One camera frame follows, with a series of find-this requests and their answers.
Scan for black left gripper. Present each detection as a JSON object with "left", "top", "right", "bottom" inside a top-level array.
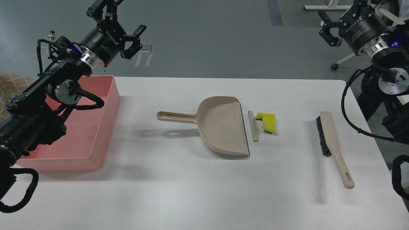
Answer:
[{"left": 80, "top": 0, "right": 147, "bottom": 67}]

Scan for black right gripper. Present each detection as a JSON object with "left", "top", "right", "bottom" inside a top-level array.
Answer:
[{"left": 318, "top": 0, "right": 390, "bottom": 55}]

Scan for yellow sponge piece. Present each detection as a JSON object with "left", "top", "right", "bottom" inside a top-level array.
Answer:
[{"left": 255, "top": 112, "right": 277, "bottom": 133}]

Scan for beige hand brush black bristles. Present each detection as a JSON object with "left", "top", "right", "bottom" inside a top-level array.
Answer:
[{"left": 316, "top": 111, "right": 355, "bottom": 189}]

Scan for beige plastic dustpan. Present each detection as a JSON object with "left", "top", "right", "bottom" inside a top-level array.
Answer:
[{"left": 156, "top": 96, "right": 250, "bottom": 157}]

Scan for slice of toast bread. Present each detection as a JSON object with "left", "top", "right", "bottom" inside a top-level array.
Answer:
[{"left": 247, "top": 110, "right": 259, "bottom": 142}]

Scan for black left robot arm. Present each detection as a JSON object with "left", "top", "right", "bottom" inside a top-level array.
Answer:
[{"left": 0, "top": 0, "right": 147, "bottom": 213}]

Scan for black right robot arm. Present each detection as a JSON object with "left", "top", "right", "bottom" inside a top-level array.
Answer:
[{"left": 318, "top": 0, "right": 408, "bottom": 144}]

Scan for pink plastic bin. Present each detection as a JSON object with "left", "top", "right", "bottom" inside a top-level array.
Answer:
[{"left": 17, "top": 75, "right": 120, "bottom": 172}]

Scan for white desk foot bar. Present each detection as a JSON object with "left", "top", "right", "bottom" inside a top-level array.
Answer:
[{"left": 303, "top": 0, "right": 352, "bottom": 11}]

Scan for white office chair base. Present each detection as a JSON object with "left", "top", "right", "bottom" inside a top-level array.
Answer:
[{"left": 331, "top": 3, "right": 392, "bottom": 70}]

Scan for beige checkered cloth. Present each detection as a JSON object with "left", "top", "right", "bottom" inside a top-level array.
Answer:
[{"left": 0, "top": 72, "right": 35, "bottom": 123}]

